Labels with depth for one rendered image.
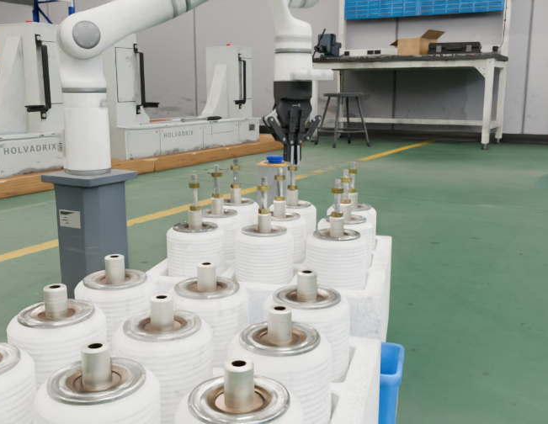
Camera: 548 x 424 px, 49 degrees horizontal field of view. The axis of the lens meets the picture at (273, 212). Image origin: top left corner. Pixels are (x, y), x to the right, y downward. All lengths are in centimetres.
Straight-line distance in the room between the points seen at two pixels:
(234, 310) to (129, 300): 12
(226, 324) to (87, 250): 70
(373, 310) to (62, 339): 47
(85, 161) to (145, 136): 239
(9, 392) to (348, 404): 30
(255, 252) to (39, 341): 42
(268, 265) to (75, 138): 56
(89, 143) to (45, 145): 188
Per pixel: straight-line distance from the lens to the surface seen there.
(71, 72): 136
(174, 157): 381
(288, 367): 53
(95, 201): 132
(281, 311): 55
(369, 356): 72
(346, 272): 94
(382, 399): 83
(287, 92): 116
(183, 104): 741
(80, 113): 133
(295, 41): 116
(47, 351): 63
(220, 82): 467
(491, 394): 107
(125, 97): 368
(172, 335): 58
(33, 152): 316
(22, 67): 334
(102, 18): 133
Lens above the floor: 48
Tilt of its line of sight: 11 degrees down
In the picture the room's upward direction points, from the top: straight up
